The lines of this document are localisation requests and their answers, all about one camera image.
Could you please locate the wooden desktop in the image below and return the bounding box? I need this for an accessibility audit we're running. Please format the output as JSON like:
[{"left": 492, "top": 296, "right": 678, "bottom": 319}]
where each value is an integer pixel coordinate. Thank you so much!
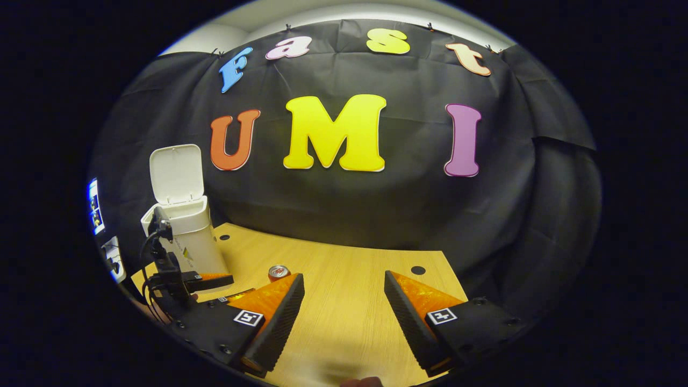
[{"left": 131, "top": 223, "right": 467, "bottom": 387}]

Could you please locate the black backdrop cloth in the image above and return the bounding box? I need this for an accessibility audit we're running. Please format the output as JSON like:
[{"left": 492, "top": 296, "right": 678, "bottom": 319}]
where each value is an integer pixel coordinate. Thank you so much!
[{"left": 89, "top": 19, "right": 603, "bottom": 323}]

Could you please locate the white side table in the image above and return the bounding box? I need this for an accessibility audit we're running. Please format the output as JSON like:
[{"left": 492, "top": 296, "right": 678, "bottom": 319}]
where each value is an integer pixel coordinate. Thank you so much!
[{"left": 101, "top": 235, "right": 127, "bottom": 284}]

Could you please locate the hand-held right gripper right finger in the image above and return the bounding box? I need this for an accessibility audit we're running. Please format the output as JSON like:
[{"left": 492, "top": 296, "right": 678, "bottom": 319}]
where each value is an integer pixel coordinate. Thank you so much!
[{"left": 384, "top": 270, "right": 530, "bottom": 378}]

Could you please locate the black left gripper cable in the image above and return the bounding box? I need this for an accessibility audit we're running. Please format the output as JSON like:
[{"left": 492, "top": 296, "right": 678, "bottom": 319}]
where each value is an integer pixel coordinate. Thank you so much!
[{"left": 140, "top": 231, "right": 168, "bottom": 324}]

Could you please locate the computer monitor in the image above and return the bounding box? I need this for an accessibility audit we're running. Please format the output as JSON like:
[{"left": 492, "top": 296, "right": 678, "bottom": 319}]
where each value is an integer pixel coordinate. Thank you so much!
[{"left": 88, "top": 178, "right": 106, "bottom": 235}]

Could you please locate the white desktop garbage bin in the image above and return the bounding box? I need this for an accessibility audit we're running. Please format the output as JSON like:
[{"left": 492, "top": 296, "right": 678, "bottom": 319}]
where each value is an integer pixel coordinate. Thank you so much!
[{"left": 141, "top": 144, "right": 232, "bottom": 280}]

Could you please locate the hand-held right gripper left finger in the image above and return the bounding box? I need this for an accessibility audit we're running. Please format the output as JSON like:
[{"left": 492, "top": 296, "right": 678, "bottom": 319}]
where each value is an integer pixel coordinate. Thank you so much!
[{"left": 169, "top": 273, "right": 305, "bottom": 378}]

